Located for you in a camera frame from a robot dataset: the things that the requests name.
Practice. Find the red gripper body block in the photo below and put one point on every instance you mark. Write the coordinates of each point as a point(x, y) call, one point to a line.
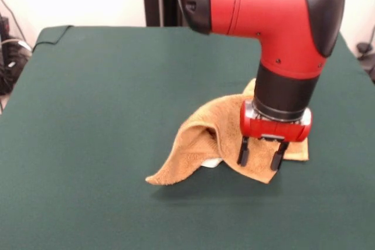
point(272, 129)

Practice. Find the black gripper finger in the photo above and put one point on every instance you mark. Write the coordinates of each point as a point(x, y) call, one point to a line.
point(243, 156)
point(276, 162)

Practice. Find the tan terry towel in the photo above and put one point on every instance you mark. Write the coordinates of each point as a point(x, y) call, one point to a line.
point(222, 115)

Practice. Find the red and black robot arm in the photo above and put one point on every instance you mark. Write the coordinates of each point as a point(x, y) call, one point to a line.
point(263, 7)

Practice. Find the black power adapter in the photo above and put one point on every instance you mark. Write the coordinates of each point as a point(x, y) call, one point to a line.
point(363, 47)

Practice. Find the dark green tablecloth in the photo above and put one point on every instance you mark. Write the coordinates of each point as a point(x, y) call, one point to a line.
point(88, 144)

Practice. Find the black and red power strip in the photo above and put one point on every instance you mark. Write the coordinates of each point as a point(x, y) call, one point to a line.
point(4, 24)

